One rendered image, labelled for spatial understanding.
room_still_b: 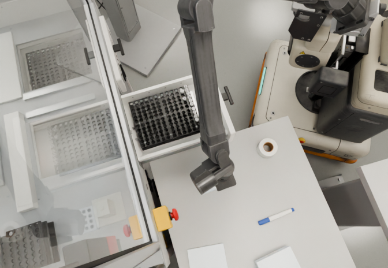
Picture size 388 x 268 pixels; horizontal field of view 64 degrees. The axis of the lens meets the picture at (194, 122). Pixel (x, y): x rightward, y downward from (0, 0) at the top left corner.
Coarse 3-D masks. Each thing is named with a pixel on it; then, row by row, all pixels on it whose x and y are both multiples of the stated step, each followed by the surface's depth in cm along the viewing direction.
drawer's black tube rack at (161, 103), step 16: (160, 96) 112; (176, 96) 112; (144, 112) 113; (160, 112) 110; (176, 112) 110; (144, 128) 112; (160, 128) 111; (176, 128) 108; (192, 128) 108; (144, 144) 109; (160, 144) 109
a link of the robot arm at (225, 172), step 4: (232, 164) 89; (216, 168) 89; (220, 168) 88; (224, 168) 88; (228, 168) 89; (232, 168) 89; (212, 172) 88; (216, 172) 87; (220, 172) 88; (224, 172) 88; (228, 172) 88; (232, 172) 89; (216, 176) 88; (220, 176) 88; (224, 176) 88; (228, 176) 89
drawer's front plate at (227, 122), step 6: (222, 102) 108; (222, 108) 107; (222, 114) 108; (228, 114) 107; (222, 120) 111; (228, 120) 106; (228, 126) 105; (228, 132) 108; (234, 132) 105; (228, 138) 111
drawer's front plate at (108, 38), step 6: (102, 18) 119; (102, 24) 118; (102, 30) 117; (108, 30) 122; (108, 36) 116; (108, 42) 116; (108, 48) 115; (114, 54) 116; (114, 60) 113; (114, 66) 112; (114, 72) 112; (120, 72) 117; (120, 78) 111; (120, 84) 114; (126, 90) 121
